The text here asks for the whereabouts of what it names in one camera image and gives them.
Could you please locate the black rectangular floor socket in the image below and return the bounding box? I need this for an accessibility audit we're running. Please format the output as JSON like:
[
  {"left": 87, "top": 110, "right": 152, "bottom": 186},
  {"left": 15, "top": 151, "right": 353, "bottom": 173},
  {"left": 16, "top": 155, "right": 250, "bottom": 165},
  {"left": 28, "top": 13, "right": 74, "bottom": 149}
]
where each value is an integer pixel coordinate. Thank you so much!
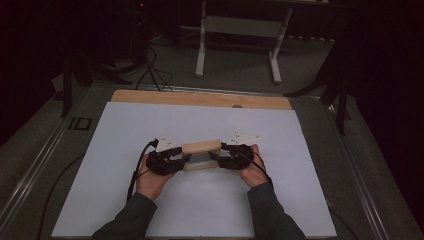
[{"left": 67, "top": 116, "right": 93, "bottom": 131}]

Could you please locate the square wooden puzzle box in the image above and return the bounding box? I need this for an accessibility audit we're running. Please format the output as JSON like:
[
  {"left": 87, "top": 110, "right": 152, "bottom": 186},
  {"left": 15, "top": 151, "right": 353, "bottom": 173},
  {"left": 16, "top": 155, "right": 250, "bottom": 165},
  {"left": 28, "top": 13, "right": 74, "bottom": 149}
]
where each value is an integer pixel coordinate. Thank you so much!
[{"left": 181, "top": 138, "right": 223, "bottom": 173}]

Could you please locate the black stand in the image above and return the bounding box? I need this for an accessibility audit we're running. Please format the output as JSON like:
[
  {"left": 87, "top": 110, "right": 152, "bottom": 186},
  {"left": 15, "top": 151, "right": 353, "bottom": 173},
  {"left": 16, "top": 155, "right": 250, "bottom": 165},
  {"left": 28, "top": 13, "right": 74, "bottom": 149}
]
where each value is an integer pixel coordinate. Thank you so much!
[
  {"left": 59, "top": 49, "right": 134, "bottom": 119},
  {"left": 284, "top": 19, "right": 355, "bottom": 137}
]

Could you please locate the black floor cable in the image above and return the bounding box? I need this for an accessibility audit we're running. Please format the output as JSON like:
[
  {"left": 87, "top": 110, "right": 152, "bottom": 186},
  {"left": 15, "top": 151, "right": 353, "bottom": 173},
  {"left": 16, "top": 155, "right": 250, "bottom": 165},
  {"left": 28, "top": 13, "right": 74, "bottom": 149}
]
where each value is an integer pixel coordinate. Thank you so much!
[
  {"left": 35, "top": 152, "right": 87, "bottom": 240},
  {"left": 327, "top": 205, "right": 360, "bottom": 240}
]

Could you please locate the white metal desk frame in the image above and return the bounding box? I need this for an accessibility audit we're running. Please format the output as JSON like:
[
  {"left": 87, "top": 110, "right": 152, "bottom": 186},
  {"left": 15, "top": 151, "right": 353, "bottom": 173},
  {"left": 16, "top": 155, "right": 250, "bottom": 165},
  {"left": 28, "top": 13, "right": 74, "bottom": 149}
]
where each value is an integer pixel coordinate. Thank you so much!
[{"left": 194, "top": 0, "right": 295, "bottom": 85}]

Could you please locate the left hand-held gripper cable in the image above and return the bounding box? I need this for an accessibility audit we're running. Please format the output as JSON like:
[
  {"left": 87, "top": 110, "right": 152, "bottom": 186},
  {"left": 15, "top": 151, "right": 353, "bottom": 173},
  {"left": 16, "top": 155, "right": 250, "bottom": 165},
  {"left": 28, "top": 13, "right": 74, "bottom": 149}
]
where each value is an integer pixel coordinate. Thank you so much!
[{"left": 126, "top": 138, "right": 160, "bottom": 203}]

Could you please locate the right hand-held gripper cable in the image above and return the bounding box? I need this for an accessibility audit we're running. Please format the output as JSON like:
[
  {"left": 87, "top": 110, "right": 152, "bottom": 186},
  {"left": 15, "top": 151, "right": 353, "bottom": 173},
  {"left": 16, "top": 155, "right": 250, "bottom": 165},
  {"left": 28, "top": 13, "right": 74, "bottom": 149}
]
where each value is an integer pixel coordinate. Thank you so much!
[{"left": 245, "top": 150, "right": 273, "bottom": 188}]

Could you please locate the metal floor rail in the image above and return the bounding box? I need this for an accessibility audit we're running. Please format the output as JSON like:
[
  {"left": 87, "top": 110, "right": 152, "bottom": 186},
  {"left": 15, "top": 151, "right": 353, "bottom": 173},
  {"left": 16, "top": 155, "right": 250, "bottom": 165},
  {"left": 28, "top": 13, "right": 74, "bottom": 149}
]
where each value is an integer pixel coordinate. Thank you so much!
[
  {"left": 0, "top": 114, "right": 74, "bottom": 231},
  {"left": 145, "top": 84, "right": 322, "bottom": 100},
  {"left": 323, "top": 102, "right": 392, "bottom": 240}
]

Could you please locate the hand-held gripper cable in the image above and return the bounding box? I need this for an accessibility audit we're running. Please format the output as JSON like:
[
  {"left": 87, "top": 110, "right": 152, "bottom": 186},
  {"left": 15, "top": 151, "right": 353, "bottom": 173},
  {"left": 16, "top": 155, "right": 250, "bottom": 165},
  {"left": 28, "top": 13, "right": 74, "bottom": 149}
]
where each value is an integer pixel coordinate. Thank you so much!
[
  {"left": 245, "top": 150, "right": 273, "bottom": 188},
  {"left": 126, "top": 138, "right": 160, "bottom": 203}
]

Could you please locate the black floor cables bundle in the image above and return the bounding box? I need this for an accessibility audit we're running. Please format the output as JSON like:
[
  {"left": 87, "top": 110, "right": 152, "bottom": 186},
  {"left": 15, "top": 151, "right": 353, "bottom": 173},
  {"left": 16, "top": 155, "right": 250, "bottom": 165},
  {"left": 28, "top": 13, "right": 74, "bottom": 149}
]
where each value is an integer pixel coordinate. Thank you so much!
[{"left": 134, "top": 45, "right": 175, "bottom": 93}]

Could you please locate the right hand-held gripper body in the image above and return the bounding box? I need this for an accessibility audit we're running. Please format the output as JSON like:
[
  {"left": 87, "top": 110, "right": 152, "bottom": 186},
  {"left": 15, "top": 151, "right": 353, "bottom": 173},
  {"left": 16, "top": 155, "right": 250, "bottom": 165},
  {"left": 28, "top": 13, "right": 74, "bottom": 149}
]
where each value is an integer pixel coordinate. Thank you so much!
[{"left": 217, "top": 131, "right": 262, "bottom": 171}]

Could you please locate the dark equipment with red light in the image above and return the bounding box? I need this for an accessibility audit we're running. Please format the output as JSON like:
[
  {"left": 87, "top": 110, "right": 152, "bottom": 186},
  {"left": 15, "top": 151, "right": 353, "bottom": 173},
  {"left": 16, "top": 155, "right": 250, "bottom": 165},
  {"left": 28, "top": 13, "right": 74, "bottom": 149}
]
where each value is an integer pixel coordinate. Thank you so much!
[{"left": 129, "top": 0, "right": 150, "bottom": 65}]

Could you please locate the person's right hand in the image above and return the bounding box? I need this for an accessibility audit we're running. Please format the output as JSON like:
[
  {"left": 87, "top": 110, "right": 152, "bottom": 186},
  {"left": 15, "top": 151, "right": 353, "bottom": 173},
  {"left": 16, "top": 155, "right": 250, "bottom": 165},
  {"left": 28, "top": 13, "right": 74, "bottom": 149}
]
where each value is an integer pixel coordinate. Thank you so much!
[{"left": 232, "top": 144, "right": 268, "bottom": 189}]

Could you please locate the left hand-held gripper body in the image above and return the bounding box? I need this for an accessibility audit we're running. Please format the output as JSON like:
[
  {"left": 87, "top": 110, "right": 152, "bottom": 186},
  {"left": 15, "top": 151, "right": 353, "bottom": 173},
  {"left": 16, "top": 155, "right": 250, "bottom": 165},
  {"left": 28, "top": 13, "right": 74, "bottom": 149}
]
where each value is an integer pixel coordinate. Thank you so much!
[{"left": 145, "top": 134, "right": 188, "bottom": 177}]

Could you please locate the person's left hand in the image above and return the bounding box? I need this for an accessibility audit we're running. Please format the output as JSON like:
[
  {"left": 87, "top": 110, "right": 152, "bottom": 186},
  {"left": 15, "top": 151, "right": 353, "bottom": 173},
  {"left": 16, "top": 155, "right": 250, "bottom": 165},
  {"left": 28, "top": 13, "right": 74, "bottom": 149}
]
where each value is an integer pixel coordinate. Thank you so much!
[{"left": 135, "top": 154, "right": 177, "bottom": 202}]

